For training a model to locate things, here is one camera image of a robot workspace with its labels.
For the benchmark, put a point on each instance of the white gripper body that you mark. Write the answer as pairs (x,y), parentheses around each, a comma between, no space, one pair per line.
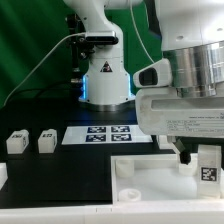
(160,111)

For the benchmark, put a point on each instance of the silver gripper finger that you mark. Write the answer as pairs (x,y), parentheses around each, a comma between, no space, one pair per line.
(181,150)

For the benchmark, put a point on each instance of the white square tabletop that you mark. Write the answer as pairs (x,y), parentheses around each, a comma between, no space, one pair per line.
(158,177)

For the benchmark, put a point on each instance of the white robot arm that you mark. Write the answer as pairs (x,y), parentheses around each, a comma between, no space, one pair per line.
(182,94)

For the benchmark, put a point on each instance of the white sheet with markers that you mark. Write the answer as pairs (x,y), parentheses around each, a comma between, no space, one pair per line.
(115,134)

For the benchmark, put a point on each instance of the white front fence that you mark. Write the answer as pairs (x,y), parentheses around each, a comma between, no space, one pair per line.
(179,212)

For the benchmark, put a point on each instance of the white left fence block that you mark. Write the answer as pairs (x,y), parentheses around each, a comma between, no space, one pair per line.
(3,174)

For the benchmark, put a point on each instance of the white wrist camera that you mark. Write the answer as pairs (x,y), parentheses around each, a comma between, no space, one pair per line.
(156,75)

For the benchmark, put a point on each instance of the black camera on base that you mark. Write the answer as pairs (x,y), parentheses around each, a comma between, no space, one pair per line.
(101,38)

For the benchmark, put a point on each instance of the black camera stand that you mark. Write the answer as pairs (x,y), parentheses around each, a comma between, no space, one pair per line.
(75,26)

